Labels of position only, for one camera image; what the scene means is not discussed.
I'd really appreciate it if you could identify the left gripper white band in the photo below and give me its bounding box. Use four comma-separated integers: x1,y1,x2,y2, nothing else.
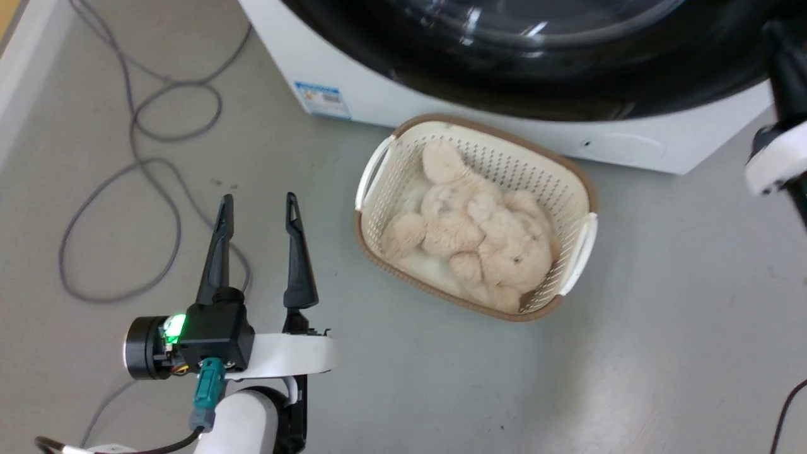
196,192,340,404

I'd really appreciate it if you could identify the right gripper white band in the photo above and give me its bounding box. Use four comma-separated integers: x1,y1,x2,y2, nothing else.
745,19,807,197

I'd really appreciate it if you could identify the white front-load washing machine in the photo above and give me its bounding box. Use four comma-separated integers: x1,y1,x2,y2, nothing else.
238,0,807,175

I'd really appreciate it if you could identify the black round washing machine door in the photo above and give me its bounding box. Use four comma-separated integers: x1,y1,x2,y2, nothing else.
281,0,807,122

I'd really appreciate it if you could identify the cream laundry basket brown rim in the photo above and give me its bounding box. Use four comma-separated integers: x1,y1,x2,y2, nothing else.
354,114,599,323

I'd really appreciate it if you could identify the blue white energy label sticker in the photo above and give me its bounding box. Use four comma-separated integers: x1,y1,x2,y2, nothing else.
294,81,352,121

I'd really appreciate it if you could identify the beige plush teddy bear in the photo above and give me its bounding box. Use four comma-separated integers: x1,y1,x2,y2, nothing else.
380,139,555,314

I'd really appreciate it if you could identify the teal plug black cable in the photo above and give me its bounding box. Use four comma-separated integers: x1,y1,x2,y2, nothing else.
35,357,227,454

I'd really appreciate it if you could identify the grey floor cable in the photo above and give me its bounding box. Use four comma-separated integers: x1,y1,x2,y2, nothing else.
58,0,253,450

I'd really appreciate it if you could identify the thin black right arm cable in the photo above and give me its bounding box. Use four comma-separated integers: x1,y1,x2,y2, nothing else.
770,378,807,454

